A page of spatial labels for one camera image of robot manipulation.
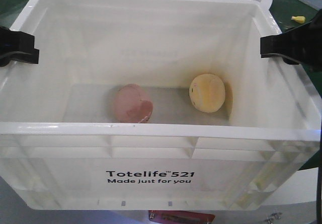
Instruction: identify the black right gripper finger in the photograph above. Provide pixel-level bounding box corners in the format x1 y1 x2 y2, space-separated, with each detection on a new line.
260 20 321 64

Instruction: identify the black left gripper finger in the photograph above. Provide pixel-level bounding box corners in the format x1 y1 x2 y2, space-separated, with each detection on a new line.
1 26 39 66

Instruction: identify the yellow plush ball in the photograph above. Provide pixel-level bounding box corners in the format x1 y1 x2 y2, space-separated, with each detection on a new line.
189 74 225 113

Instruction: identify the white plastic Totelife tote box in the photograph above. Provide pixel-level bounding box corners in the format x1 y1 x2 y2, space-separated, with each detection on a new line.
1 0 321 210

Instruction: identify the pink plush ball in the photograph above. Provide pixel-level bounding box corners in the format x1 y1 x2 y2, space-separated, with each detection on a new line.
113 84 153 123

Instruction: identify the small yellow toy piece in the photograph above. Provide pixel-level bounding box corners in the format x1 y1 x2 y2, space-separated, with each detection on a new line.
291 16 306 24

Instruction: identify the red device below table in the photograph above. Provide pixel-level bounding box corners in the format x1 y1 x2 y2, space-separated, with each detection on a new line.
148 210 216 224

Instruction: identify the black cable right side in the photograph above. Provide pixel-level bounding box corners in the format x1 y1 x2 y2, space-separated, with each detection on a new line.
317 118 322 224

